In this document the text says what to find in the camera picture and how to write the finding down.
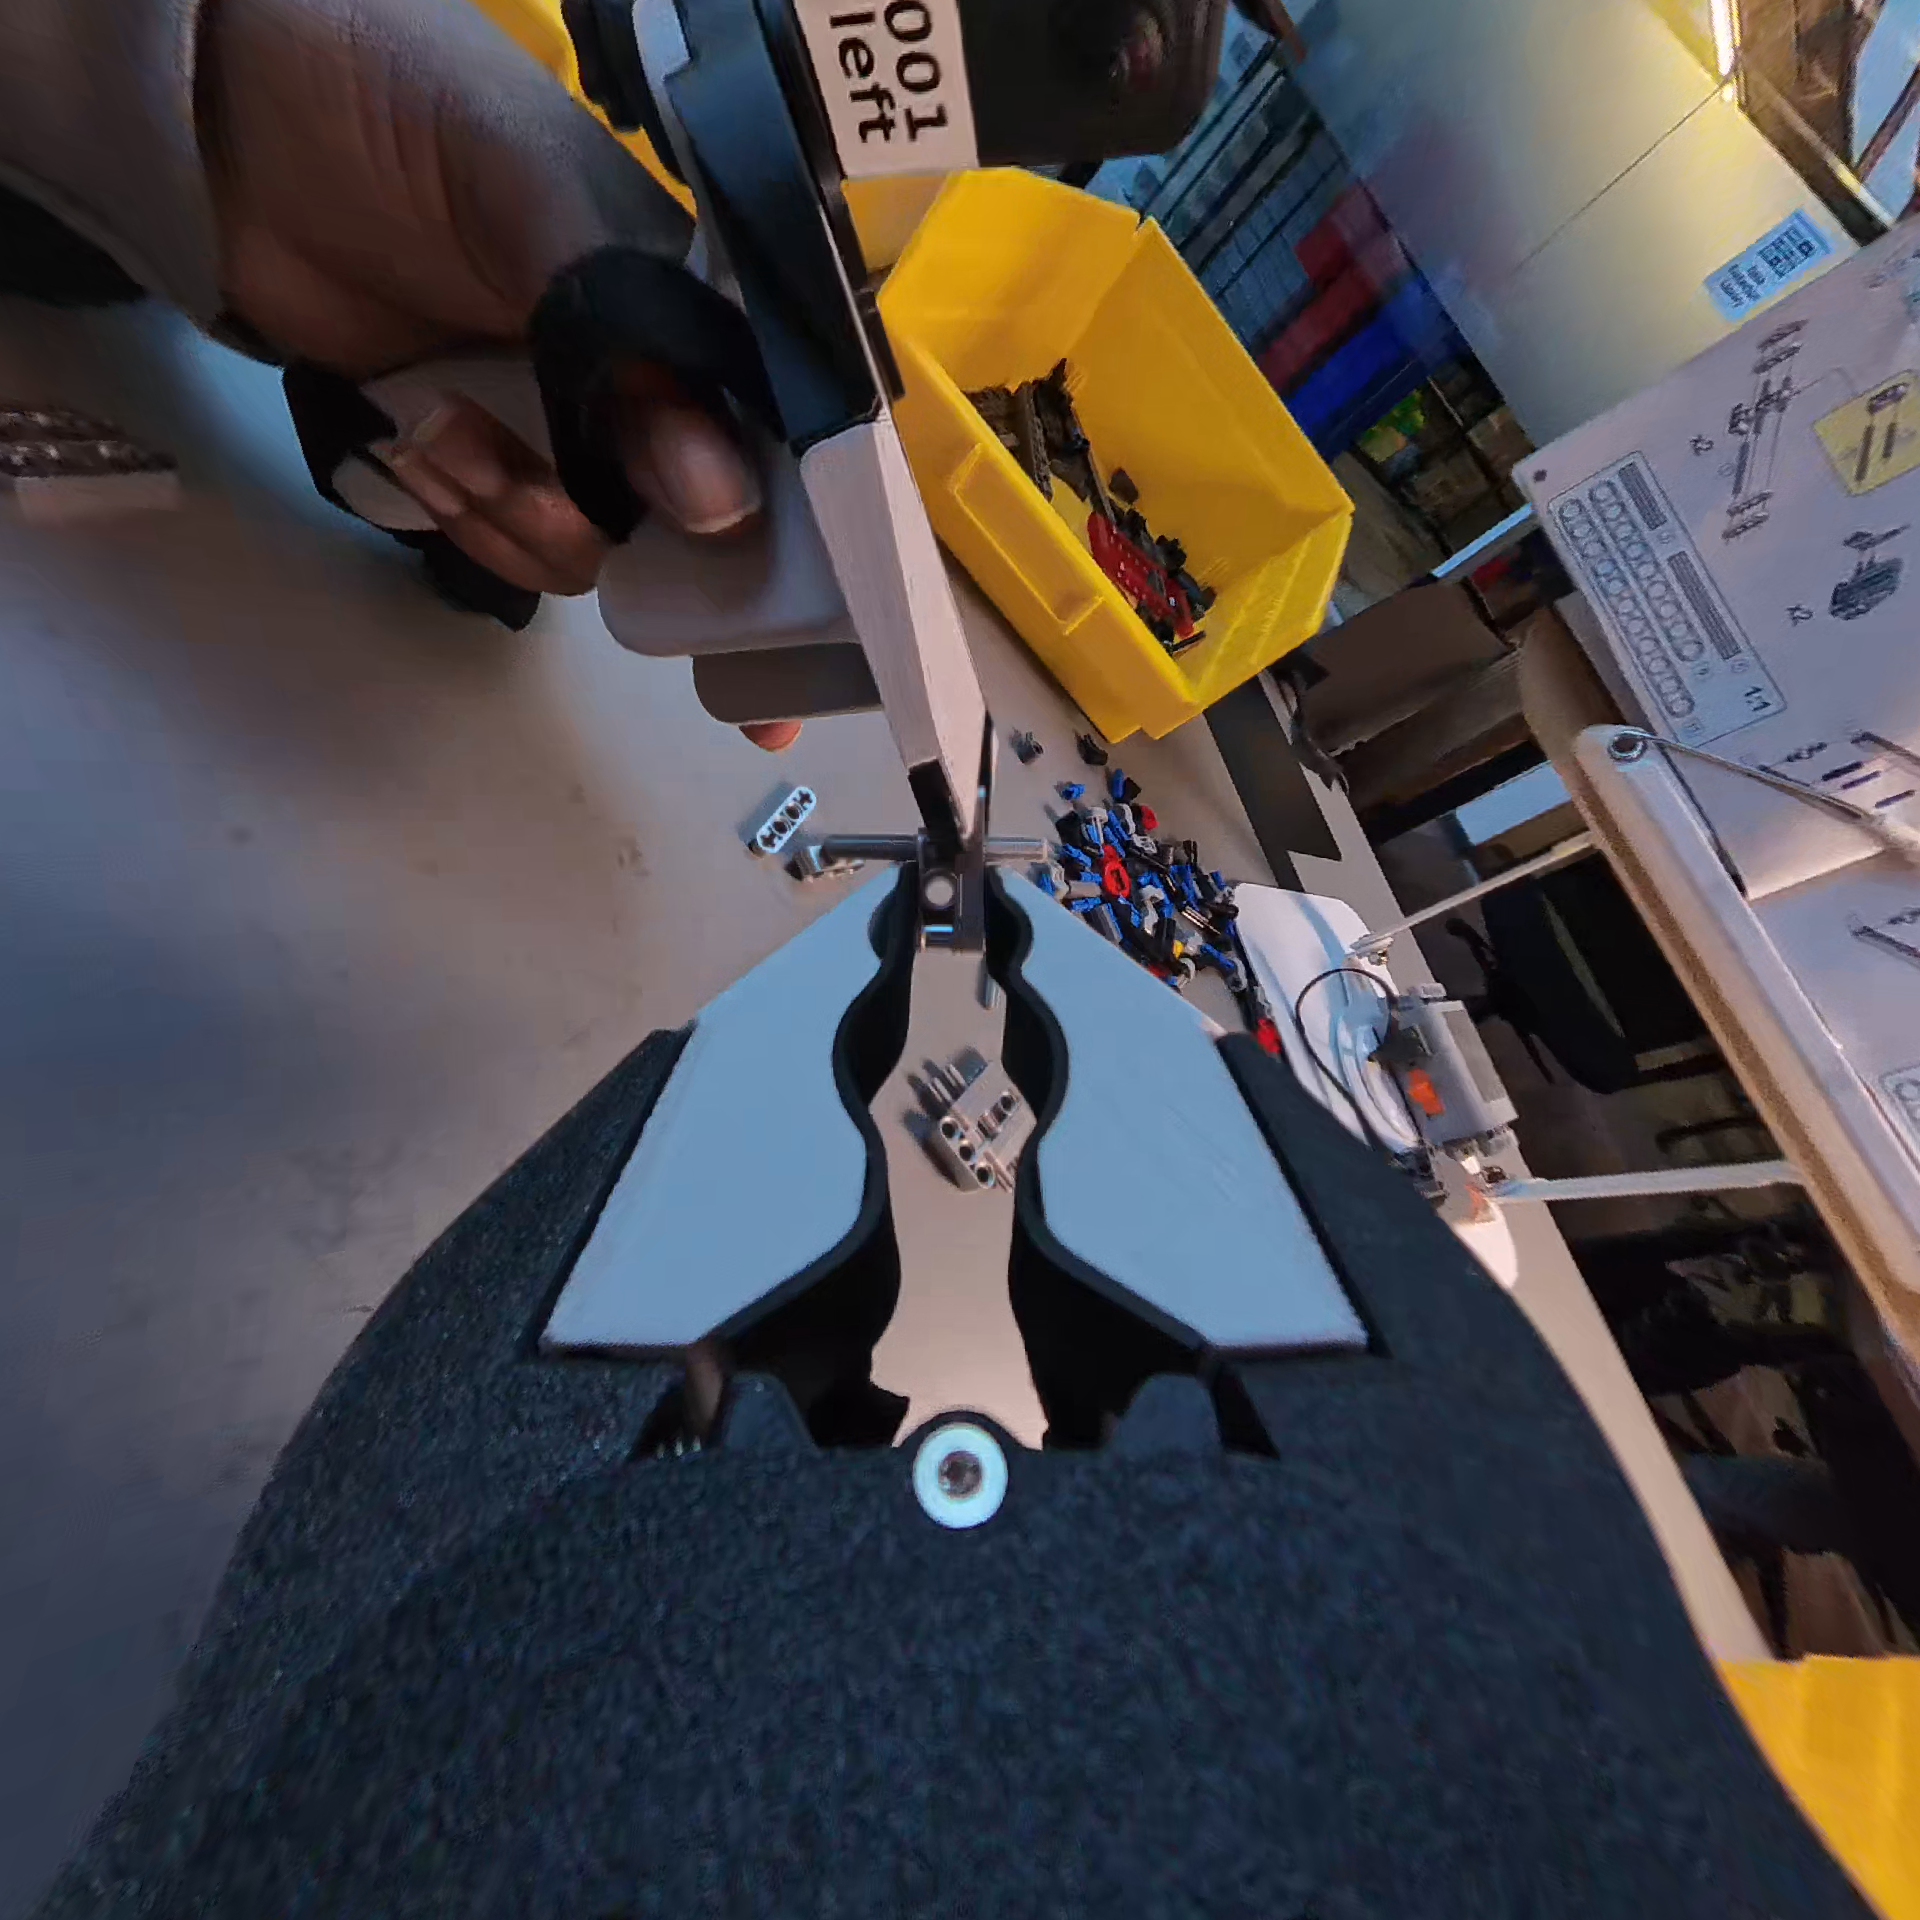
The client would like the dark beam with holes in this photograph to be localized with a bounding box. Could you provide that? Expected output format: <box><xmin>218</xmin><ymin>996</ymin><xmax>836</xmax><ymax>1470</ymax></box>
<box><xmin>0</xmin><ymin>406</ymin><xmax>182</xmax><ymax>520</ymax></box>

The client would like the grey motor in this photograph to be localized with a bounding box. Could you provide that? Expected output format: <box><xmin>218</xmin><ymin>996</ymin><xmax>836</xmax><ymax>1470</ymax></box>
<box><xmin>1395</xmin><ymin>1140</ymin><xmax>1509</xmax><ymax>1226</ymax></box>

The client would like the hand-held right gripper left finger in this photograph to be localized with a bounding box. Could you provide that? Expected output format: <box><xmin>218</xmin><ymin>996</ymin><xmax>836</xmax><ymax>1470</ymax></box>
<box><xmin>538</xmin><ymin>862</ymin><xmax>920</xmax><ymax>1446</ymax></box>

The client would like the yellow storage bin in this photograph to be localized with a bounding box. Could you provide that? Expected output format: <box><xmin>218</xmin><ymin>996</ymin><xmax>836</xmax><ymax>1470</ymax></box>
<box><xmin>470</xmin><ymin>0</ymin><xmax>700</xmax><ymax>214</ymax></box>
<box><xmin>1716</xmin><ymin>1650</ymin><xmax>1920</xmax><ymax>1920</ymax></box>
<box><xmin>872</xmin><ymin>167</ymin><xmax>1356</xmax><ymax>740</ymax></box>

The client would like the stack of blue bins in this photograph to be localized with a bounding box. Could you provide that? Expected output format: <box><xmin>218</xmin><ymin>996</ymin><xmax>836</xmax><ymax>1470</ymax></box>
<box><xmin>1287</xmin><ymin>276</ymin><xmax>1466</xmax><ymax>444</ymax></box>

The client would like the stack of red bins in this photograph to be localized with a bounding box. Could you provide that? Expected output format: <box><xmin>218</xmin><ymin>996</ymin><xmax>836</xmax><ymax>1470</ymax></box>
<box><xmin>1256</xmin><ymin>188</ymin><xmax>1420</xmax><ymax>393</ymax></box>

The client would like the person's left hand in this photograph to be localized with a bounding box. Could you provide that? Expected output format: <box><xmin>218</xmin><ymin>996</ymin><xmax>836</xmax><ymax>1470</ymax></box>
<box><xmin>195</xmin><ymin>0</ymin><xmax>804</xmax><ymax>752</ymax></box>

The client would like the pile of mixed small connectors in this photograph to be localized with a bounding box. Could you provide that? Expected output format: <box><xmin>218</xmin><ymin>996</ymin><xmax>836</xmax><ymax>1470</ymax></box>
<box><xmin>1042</xmin><ymin>768</ymin><xmax>1285</xmax><ymax>1056</ymax></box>

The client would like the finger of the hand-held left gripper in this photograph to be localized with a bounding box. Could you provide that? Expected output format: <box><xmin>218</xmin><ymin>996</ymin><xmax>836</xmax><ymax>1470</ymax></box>
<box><xmin>799</xmin><ymin>417</ymin><xmax>987</xmax><ymax>847</ymax></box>

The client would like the dark stand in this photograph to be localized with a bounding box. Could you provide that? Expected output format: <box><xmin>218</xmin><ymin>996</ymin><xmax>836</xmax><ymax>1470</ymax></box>
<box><xmin>1516</xmin><ymin>599</ymin><xmax>1920</xmax><ymax>1353</ymax></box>

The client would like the white instruction sheet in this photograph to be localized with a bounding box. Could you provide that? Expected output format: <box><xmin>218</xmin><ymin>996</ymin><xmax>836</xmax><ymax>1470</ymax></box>
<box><xmin>1510</xmin><ymin>217</ymin><xmax>1920</xmax><ymax>1151</ymax></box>

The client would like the chrome beam assembly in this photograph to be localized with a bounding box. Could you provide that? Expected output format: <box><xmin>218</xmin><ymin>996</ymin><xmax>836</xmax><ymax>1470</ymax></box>
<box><xmin>903</xmin><ymin>1050</ymin><xmax>1037</xmax><ymax>1194</ymax></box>

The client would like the pile of black red beams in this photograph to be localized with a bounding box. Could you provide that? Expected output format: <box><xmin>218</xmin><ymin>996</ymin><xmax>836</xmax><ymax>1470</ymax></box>
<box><xmin>967</xmin><ymin>360</ymin><xmax>1220</xmax><ymax>655</ymax></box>

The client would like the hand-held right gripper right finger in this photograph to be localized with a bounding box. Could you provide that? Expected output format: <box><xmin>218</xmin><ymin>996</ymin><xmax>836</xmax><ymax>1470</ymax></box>
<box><xmin>983</xmin><ymin>867</ymin><xmax>1370</xmax><ymax>1454</ymax></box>

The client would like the grey drawer cabinet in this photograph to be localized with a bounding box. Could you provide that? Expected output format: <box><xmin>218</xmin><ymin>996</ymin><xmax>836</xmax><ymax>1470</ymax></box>
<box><xmin>1155</xmin><ymin>60</ymin><xmax>1354</xmax><ymax>302</ymax></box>

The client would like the metal page holder wire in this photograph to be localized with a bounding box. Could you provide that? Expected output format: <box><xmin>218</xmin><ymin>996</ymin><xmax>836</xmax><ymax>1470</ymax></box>
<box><xmin>1607</xmin><ymin>727</ymin><xmax>1920</xmax><ymax>865</ymax></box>

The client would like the grey battery box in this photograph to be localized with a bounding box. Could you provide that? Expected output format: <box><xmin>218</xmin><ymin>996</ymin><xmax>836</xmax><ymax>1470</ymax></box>
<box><xmin>1371</xmin><ymin>987</ymin><xmax>1512</xmax><ymax>1161</ymax></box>

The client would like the white lamp base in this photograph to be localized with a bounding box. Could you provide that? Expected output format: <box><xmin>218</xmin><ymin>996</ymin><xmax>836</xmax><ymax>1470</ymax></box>
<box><xmin>1230</xmin><ymin>884</ymin><xmax>1524</xmax><ymax>1284</ymax></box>

